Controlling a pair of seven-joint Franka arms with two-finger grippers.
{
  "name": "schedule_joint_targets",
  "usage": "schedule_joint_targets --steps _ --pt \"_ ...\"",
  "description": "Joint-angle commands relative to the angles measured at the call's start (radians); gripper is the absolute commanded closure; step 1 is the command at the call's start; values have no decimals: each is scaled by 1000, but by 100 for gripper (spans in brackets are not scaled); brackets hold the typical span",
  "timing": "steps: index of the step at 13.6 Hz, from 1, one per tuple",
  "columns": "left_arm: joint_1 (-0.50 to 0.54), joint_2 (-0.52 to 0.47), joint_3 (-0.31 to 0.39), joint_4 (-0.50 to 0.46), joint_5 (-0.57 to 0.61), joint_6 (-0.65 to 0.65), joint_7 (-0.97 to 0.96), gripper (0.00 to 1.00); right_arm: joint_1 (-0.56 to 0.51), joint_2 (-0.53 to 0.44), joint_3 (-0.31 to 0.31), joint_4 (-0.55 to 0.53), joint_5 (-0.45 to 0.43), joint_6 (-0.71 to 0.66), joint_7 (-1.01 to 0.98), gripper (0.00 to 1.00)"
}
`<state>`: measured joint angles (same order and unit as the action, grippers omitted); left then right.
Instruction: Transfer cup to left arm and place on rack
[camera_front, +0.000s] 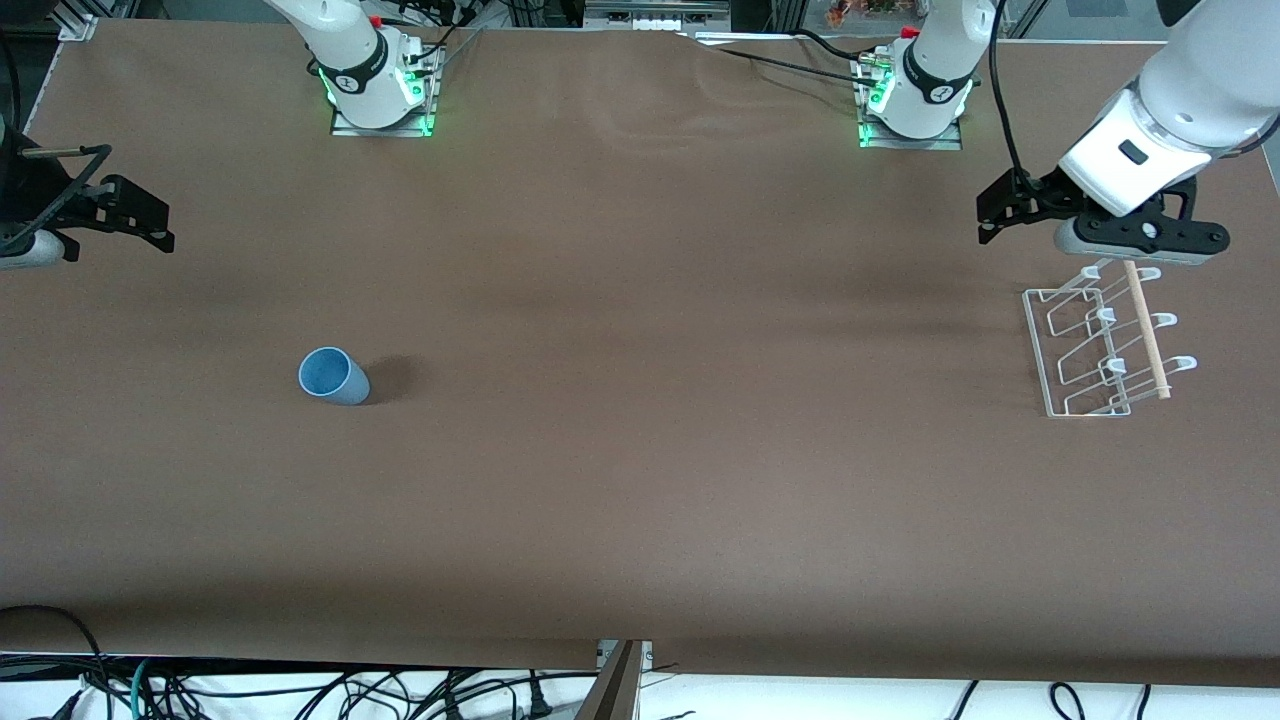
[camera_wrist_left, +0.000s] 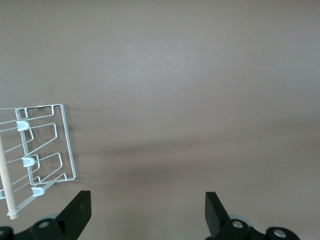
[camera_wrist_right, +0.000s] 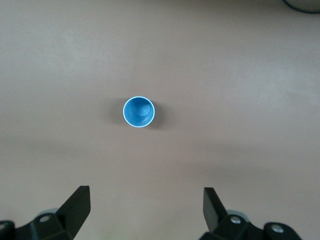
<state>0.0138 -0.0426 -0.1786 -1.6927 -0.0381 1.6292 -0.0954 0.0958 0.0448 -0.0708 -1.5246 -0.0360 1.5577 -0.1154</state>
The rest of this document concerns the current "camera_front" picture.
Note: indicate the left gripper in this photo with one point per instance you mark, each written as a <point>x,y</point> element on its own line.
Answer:
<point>1042,193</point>

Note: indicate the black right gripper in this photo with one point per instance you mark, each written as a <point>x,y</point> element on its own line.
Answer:
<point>38,190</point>

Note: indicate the blue plastic cup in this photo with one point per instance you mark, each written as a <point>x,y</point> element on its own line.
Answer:
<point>345,385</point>

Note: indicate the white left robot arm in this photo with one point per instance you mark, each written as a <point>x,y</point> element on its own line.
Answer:
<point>1200,70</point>

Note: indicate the orange background objects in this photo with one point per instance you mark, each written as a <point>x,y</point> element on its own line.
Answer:
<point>860,10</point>

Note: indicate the white power strip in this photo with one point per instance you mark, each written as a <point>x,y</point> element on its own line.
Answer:
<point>655,25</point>

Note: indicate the silver metal box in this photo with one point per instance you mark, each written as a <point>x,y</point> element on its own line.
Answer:
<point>655,8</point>

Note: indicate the brown table cover sheet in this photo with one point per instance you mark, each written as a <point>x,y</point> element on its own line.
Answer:
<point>640,450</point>

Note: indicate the black power plug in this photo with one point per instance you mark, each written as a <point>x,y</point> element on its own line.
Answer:
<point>538,706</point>

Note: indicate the aluminium frame corner post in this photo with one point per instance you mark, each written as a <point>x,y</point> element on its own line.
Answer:
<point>78,22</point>

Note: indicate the small metal table bracket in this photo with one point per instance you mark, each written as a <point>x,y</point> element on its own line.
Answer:
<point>645,652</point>

